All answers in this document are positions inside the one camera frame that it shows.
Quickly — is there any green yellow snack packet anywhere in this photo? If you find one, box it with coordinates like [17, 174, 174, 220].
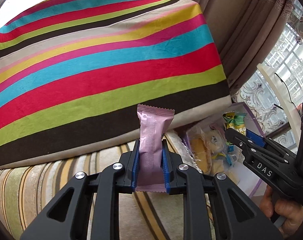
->
[222, 111, 247, 135]

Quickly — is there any white purple storage box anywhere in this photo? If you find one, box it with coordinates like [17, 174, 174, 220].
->
[179, 103, 267, 201]

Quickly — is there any yellow cake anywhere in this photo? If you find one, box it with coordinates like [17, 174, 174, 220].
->
[188, 128, 211, 175]

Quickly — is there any blue white snack bag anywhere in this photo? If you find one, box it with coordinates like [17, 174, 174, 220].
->
[226, 144, 238, 166]

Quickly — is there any round bread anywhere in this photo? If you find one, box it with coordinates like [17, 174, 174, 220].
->
[203, 130, 227, 158]

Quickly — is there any person's right hand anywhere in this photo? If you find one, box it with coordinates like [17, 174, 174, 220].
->
[259, 185, 303, 239]

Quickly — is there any striped plush cushion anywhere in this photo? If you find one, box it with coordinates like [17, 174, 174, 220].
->
[0, 129, 217, 240]

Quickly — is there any floral lace sheer curtain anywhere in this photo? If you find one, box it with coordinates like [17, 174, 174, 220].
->
[229, 0, 303, 151]

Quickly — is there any pink curtain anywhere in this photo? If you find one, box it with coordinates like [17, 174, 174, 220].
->
[193, 0, 295, 93]

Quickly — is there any colourful striped tablecloth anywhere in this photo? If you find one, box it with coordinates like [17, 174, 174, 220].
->
[0, 0, 231, 168]

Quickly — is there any black cable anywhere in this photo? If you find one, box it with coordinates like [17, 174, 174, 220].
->
[273, 72, 302, 113]

